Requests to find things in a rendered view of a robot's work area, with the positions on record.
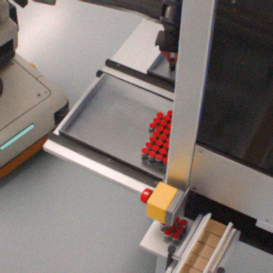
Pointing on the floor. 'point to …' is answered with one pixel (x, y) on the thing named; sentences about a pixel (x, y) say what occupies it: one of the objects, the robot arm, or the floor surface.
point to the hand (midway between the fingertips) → (172, 60)
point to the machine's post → (189, 95)
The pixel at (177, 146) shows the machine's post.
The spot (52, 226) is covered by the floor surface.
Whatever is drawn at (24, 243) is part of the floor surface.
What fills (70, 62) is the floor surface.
